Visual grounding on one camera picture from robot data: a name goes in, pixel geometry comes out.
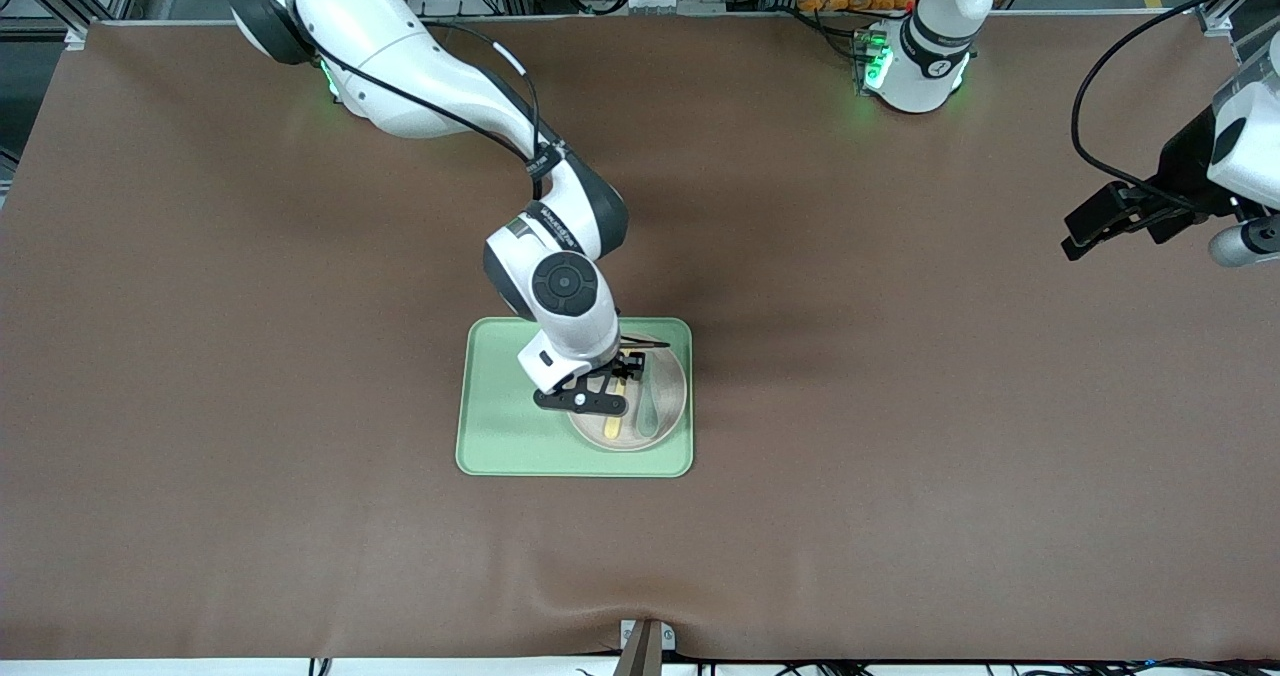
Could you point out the sage green plastic spoon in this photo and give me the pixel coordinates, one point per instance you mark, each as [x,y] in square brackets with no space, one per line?
[649,411]

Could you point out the grey metal table bracket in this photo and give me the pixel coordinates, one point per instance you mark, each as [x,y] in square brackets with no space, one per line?
[628,636]

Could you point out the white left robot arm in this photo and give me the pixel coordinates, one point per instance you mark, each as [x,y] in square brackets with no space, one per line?
[930,56]

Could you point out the beige round plate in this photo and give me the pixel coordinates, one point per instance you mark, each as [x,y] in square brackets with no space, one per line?
[672,396]

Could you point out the yellow plastic fork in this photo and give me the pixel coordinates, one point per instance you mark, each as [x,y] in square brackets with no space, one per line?
[614,426]

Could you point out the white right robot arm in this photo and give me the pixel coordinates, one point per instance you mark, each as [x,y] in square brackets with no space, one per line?
[420,86]

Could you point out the light green rectangular tray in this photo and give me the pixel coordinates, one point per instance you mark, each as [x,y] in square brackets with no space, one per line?
[500,426]

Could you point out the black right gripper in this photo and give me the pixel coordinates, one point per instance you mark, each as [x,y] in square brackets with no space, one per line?
[629,365]

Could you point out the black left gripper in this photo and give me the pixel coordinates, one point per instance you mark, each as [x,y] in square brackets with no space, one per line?
[1186,172]

